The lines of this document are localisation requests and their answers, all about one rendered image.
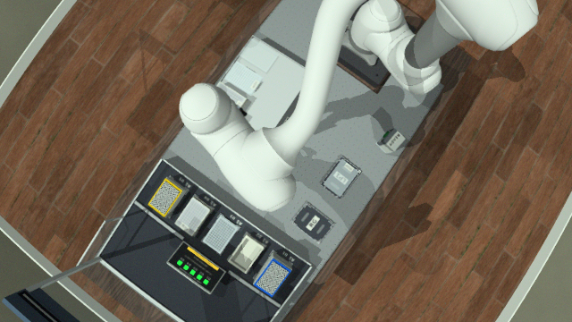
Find white ready button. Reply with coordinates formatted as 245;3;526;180
375;128;405;154

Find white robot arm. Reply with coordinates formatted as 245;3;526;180
180;0;539;212

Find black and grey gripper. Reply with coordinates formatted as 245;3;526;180
238;106;248;116

